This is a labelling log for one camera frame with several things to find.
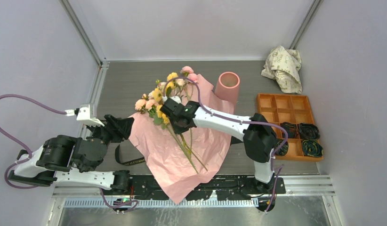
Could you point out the rolled black ribbon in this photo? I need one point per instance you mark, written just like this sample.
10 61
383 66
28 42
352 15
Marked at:
291 129
308 131
312 148

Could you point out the crumpled printed paper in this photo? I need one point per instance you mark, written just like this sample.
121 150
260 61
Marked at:
283 65

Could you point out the rolled black ribbon back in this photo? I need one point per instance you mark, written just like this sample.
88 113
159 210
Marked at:
308 131

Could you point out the pink cylindrical vase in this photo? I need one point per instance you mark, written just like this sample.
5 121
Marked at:
227 87

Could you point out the peach rose spray stem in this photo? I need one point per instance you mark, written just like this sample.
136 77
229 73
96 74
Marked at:
150 104

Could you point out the yellow flower stem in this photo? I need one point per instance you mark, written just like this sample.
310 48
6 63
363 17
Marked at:
172 77

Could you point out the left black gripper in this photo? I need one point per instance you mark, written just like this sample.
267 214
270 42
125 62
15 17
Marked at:
119 128

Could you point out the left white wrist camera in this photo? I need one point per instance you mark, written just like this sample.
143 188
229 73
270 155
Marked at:
85 114

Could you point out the rolled black ribbon left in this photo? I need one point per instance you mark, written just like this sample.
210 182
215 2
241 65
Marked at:
291 129

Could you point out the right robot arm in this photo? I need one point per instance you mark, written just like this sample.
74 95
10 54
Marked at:
254 132

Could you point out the pink rose stem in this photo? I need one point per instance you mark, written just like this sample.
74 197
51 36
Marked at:
189 73

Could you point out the rolled black ribbon front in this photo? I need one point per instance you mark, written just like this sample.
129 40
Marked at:
312 148

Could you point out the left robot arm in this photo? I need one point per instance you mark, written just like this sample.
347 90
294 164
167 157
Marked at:
73 160

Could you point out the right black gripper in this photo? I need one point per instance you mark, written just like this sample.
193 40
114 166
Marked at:
179 130

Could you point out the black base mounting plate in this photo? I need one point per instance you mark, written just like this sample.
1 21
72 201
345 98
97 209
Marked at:
226 187

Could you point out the orange compartment tray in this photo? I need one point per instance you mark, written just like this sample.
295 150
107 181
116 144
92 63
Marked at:
296 109

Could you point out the purple flower bouquet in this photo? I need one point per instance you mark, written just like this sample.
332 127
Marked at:
179 163

